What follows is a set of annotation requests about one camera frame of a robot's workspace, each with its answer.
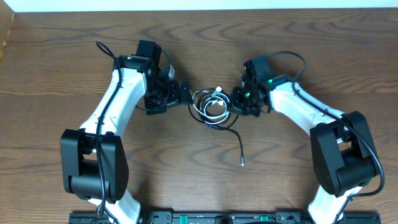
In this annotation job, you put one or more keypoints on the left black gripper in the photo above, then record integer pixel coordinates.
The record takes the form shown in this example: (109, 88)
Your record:
(175, 99)

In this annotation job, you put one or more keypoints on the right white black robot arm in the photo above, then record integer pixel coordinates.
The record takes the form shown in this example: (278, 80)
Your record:
(345, 161)

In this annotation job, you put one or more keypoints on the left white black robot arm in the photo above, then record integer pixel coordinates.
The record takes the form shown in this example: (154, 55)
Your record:
(94, 163)

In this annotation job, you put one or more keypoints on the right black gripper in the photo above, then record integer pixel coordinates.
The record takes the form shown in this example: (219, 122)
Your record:
(236, 106)

